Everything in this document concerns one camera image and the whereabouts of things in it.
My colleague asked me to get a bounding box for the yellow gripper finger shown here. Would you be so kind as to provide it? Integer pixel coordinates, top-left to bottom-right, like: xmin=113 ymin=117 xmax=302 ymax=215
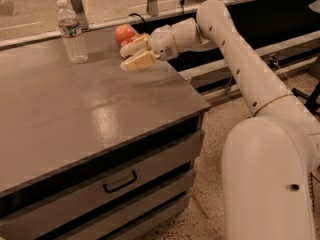
xmin=120 ymin=50 xmax=160 ymax=72
xmin=120 ymin=33 xmax=149 ymax=58

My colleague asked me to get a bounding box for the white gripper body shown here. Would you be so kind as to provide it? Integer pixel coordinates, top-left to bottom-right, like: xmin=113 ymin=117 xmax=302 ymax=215
xmin=149 ymin=25 xmax=178 ymax=61

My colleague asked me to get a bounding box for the orange soda can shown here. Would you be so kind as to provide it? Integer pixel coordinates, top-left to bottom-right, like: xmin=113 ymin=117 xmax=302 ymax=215
xmin=120 ymin=35 xmax=138 ymax=47

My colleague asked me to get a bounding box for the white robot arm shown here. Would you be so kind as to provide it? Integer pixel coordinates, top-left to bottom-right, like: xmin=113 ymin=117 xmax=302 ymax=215
xmin=120 ymin=0 xmax=320 ymax=240

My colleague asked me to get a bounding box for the red apple on counter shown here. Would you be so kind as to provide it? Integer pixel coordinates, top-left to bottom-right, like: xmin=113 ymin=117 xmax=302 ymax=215
xmin=114 ymin=24 xmax=136 ymax=44

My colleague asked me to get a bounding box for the clear plastic water bottle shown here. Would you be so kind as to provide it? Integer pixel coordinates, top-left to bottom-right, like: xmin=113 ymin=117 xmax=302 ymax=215
xmin=56 ymin=0 xmax=88 ymax=64

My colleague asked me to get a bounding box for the grey drawer cabinet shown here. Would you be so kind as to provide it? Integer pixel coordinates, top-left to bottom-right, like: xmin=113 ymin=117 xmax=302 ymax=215
xmin=0 ymin=29 xmax=209 ymax=240

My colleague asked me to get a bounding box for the black cable on wall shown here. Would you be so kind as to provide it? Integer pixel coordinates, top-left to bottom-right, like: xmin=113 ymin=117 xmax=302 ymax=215
xmin=129 ymin=0 xmax=186 ymax=27

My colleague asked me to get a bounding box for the black drawer handle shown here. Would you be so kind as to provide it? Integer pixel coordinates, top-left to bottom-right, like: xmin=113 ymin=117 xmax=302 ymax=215
xmin=103 ymin=170 xmax=137 ymax=194

